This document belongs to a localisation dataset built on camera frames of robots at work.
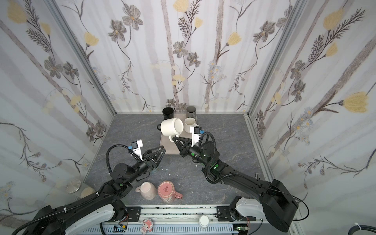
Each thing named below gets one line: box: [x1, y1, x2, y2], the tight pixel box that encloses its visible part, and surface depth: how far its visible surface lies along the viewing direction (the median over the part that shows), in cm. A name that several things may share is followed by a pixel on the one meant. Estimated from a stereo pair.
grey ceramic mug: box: [186, 105, 198, 120], surface depth 110 cm
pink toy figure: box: [141, 218, 154, 235], surface depth 70 cm
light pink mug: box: [135, 181, 157, 201], surface depth 76 cm
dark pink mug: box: [157, 180, 184, 203], surface depth 73 cm
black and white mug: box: [162, 106, 174, 120], surface depth 111 cm
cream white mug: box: [160, 117, 184, 143], surface depth 68 cm
